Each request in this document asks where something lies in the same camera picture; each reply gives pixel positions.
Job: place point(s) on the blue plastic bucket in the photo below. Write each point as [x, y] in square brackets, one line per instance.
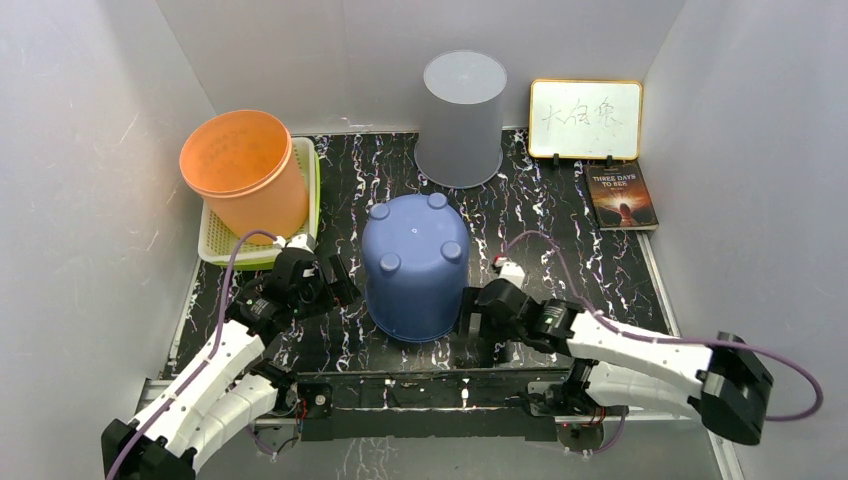
[416, 252]

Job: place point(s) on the dark book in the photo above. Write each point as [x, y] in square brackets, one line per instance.
[620, 197]

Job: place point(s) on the small whiteboard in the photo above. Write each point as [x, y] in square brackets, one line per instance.
[585, 120]

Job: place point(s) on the orange plastic bucket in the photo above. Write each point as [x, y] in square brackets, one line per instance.
[242, 164]

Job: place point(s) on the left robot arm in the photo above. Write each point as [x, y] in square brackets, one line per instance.
[228, 384]

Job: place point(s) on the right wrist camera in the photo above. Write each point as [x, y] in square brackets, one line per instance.
[509, 270]

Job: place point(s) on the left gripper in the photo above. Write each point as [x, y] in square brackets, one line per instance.
[343, 289]

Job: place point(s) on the grey plastic bucket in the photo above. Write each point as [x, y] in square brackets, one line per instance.
[461, 119]

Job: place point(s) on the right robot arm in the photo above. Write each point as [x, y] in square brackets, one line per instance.
[616, 365]

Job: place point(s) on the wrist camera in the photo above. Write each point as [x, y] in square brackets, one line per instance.
[304, 241]
[509, 270]

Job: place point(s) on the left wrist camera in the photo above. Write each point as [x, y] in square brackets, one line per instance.
[304, 241]

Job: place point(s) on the green plastic basket tray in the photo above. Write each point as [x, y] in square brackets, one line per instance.
[216, 241]

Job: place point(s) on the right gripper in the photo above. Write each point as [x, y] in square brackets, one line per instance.
[468, 306]

